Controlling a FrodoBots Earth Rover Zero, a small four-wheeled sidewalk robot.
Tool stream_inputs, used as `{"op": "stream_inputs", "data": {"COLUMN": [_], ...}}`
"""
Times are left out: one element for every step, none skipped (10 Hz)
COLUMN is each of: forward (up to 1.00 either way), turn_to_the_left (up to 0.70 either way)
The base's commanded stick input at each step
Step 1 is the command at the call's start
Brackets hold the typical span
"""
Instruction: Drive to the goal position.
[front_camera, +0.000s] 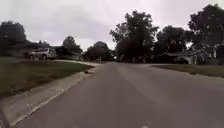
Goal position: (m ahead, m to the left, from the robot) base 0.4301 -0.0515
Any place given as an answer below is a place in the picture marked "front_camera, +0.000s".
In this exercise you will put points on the pale concrete driveway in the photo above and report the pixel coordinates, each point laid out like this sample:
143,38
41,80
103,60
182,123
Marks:
78,62

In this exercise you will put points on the tall dark tree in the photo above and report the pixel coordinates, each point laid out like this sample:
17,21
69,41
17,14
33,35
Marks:
208,26
135,35

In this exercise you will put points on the grey asphalt road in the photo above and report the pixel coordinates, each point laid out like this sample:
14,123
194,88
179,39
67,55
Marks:
133,96

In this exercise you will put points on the silver car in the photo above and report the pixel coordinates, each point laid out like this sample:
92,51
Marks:
43,53

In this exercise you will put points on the grass lawn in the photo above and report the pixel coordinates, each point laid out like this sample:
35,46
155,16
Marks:
196,69

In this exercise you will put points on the grass verge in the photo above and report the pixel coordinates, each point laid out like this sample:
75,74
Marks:
26,75

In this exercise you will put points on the pale concrete kerb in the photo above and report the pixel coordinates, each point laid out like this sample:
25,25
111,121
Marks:
33,100

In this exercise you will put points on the low house with pale wall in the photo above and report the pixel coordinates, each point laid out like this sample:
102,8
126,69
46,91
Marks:
183,57

